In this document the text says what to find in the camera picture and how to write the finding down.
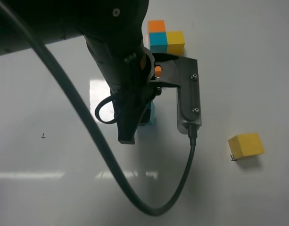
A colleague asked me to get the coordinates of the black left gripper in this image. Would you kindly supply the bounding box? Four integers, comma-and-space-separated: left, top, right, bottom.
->
83, 32, 156, 144

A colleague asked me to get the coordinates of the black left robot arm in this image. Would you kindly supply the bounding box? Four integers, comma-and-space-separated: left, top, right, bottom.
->
0, 0, 156, 144

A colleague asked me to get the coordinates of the blue template block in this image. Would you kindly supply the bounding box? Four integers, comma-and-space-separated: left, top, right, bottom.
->
149, 32, 168, 53

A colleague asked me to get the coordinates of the yellow template block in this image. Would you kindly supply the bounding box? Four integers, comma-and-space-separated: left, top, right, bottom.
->
166, 31, 185, 56

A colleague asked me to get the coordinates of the orange template block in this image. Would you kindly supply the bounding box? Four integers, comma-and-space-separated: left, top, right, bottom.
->
148, 20, 166, 33

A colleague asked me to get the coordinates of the thin black looped cable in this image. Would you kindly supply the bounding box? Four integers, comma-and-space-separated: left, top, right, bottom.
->
94, 87, 162, 124

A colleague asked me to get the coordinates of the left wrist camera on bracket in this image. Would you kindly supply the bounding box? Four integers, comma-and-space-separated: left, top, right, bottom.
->
149, 53, 202, 134

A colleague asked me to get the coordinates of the thick black cable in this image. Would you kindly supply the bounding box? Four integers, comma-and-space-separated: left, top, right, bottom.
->
0, 0, 198, 217

